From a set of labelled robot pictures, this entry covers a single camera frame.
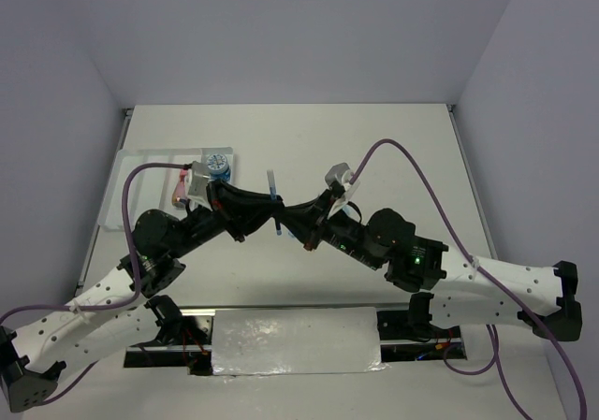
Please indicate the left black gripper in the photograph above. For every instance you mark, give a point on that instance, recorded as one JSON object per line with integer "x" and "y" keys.
{"x": 227, "y": 201}

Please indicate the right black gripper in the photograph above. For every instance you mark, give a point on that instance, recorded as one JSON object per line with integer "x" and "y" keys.
{"x": 298, "y": 218}

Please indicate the blue paint jar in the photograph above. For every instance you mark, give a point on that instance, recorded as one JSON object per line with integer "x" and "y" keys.
{"x": 219, "y": 166}

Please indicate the pink capped pencil tube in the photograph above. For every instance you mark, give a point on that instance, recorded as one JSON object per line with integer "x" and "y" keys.
{"x": 179, "y": 198}

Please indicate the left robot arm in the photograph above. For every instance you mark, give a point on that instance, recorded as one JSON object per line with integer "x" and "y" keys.
{"x": 127, "y": 307}

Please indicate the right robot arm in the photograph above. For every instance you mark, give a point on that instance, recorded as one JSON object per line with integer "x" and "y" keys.
{"x": 446, "y": 288}

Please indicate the white divided plastic tray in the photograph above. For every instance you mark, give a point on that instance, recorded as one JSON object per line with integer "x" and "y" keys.
{"x": 152, "y": 188}

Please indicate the silver foil panel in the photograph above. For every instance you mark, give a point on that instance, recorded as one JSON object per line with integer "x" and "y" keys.
{"x": 296, "y": 341}

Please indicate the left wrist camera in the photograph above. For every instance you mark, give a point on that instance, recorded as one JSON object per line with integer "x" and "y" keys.
{"x": 197, "y": 180}

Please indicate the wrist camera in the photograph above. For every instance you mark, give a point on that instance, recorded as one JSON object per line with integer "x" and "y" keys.
{"x": 197, "y": 180}
{"x": 339, "y": 181}

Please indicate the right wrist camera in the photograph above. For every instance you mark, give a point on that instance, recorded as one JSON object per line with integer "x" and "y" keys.
{"x": 339, "y": 181}

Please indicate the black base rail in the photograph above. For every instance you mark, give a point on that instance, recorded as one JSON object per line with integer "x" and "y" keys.
{"x": 192, "y": 350}

